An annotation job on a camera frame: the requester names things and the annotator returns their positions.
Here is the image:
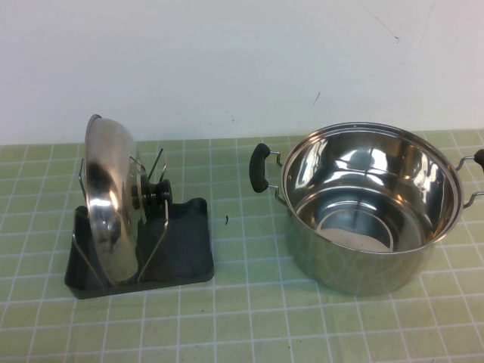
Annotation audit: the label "stainless steel pot lid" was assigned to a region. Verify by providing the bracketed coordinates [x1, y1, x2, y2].
[83, 114, 173, 290]

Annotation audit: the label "green grid table mat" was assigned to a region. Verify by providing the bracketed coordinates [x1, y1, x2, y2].
[0, 129, 484, 363]

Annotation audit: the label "black lid rack, wire dividers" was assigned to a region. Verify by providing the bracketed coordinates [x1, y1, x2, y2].
[64, 148, 216, 302]

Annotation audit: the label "stainless steel pot, black handles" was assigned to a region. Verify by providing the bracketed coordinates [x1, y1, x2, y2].
[248, 120, 484, 298]

